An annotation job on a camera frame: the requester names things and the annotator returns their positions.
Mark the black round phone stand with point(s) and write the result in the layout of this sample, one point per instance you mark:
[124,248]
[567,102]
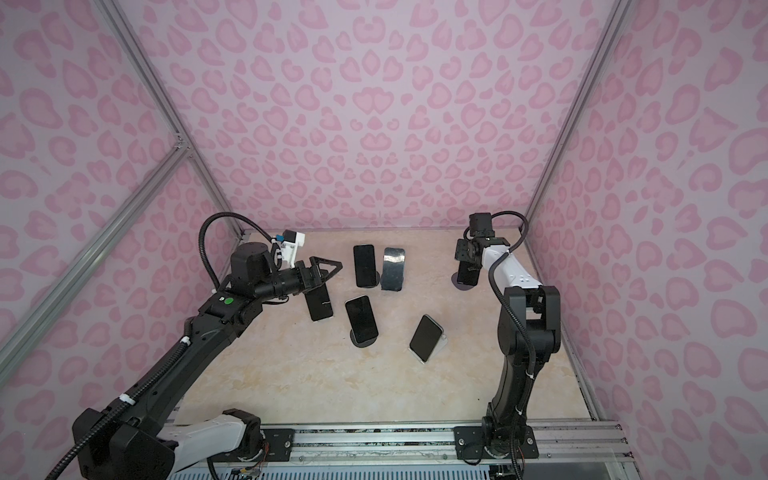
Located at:
[363,337]

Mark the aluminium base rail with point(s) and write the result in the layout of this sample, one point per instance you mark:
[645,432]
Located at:
[554,449]

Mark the grey round phone stand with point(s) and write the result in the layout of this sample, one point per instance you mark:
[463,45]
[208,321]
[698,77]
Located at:
[458,285]

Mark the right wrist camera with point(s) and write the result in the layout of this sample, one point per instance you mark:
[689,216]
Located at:
[480,225]

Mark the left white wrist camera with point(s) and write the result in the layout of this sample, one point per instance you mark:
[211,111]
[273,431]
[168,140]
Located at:
[289,243]

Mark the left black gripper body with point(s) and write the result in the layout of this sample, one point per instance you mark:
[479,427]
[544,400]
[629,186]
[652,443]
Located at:
[291,282]

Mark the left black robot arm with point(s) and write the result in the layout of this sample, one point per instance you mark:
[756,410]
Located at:
[129,439]

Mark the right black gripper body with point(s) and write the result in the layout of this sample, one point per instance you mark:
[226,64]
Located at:
[465,249]

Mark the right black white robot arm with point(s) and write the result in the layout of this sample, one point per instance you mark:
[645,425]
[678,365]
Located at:
[528,334]

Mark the black phone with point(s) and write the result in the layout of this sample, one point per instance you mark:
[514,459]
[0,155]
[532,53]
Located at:
[429,334]
[468,273]
[366,274]
[319,303]
[360,313]

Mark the white folding phone stand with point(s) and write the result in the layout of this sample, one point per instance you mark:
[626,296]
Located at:
[441,343]

